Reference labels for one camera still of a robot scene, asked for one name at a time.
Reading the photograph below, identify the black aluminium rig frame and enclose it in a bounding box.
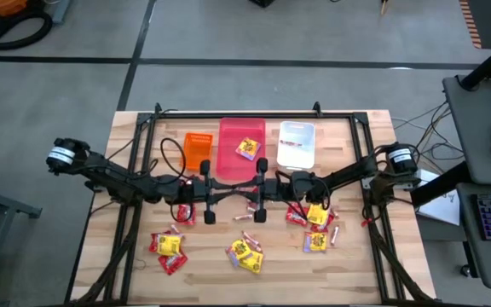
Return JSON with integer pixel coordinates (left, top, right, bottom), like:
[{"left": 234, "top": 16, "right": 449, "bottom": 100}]
[{"left": 64, "top": 101, "right": 436, "bottom": 307}]

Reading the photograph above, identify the grey desk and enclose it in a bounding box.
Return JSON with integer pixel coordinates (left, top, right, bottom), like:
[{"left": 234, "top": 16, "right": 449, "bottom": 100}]
[
  {"left": 442, "top": 74, "right": 491, "bottom": 187},
  {"left": 456, "top": 182, "right": 491, "bottom": 291}
]

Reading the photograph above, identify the grey floor box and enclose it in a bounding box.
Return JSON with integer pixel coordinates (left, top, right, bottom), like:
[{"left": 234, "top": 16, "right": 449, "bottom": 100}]
[{"left": 51, "top": 0, "right": 72, "bottom": 25}]

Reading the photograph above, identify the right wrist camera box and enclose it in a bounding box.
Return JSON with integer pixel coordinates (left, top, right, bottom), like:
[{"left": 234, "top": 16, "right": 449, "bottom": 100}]
[{"left": 292, "top": 171, "right": 315, "bottom": 201}]

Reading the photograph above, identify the pink plastic bin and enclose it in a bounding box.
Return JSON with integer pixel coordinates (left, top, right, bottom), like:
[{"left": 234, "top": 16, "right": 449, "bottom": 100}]
[{"left": 216, "top": 117, "right": 267, "bottom": 182}]

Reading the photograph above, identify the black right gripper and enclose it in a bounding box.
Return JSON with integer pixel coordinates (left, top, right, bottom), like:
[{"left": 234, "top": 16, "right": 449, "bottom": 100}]
[{"left": 238, "top": 158, "right": 297, "bottom": 223}]

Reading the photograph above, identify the white paper sheet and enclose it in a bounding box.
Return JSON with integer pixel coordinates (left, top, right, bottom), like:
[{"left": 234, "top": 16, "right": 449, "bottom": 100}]
[{"left": 414, "top": 168, "right": 461, "bottom": 227}]

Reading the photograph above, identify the orange plastic basket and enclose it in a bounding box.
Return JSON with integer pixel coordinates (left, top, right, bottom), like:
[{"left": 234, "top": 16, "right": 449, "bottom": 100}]
[{"left": 180, "top": 131, "right": 215, "bottom": 172}]

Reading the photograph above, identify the white plastic bin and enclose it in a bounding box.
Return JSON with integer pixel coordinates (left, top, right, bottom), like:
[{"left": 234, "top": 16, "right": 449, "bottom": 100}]
[{"left": 275, "top": 120, "right": 317, "bottom": 171}]

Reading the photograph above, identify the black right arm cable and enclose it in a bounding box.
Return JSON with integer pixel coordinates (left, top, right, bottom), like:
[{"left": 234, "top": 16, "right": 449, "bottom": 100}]
[{"left": 274, "top": 169, "right": 332, "bottom": 214}]

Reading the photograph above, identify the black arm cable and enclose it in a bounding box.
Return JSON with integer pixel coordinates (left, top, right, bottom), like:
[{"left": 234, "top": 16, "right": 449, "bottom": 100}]
[
  {"left": 274, "top": 169, "right": 332, "bottom": 214},
  {"left": 159, "top": 136, "right": 196, "bottom": 226}
]

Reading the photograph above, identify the floor cable bundle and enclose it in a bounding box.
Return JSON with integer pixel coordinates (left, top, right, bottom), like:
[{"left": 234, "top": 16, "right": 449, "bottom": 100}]
[{"left": 392, "top": 100, "right": 466, "bottom": 159}]

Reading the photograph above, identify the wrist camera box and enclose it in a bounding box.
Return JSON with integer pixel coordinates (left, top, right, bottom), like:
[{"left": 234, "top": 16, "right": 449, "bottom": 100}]
[
  {"left": 292, "top": 171, "right": 315, "bottom": 201},
  {"left": 155, "top": 174, "right": 178, "bottom": 201}
]

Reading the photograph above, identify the black desk leg bar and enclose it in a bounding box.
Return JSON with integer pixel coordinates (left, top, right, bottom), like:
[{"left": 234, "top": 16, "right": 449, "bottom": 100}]
[{"left": 410, "top": 160, "right": 471, "bottom": 209}]

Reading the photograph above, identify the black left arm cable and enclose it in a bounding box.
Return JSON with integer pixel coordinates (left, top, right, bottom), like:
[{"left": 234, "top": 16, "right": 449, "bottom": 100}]
[{"left": 159, "top": 136, "right": 196, "bottom": 226}]

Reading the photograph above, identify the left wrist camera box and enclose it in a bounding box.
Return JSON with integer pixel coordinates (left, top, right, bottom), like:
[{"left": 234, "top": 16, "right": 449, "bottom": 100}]
[{"left": 155, "top": 174, "right": 178, "bottom": 201}]

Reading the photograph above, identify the grey metal stand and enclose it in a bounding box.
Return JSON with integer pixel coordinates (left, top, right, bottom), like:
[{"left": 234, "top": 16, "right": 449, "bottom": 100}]
[{"left": 0, "top": 170, "right": 43, "bottom": 306}]

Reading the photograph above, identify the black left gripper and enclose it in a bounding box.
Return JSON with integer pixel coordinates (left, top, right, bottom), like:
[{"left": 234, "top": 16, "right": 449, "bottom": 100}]
[{"left": 176, "top": 160, "right": 238, "bottom": 226}]

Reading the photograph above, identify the black vacuum hose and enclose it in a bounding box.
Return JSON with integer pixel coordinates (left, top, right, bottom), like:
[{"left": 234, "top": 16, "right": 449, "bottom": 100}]
[{"left": 0, "top": 10, "right": 54, "bottom": 51}]

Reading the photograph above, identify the black slanted pole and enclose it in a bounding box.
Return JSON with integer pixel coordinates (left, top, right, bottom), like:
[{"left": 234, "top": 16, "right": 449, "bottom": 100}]
[{"left": 459, "top": 33, "right": 491, "bottom": 92}]

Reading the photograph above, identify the orange shop vacuum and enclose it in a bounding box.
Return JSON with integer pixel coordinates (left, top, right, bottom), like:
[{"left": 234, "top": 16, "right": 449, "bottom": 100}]
[{"left": 0, "top": 0, "right": 29, "bottom": 42}]

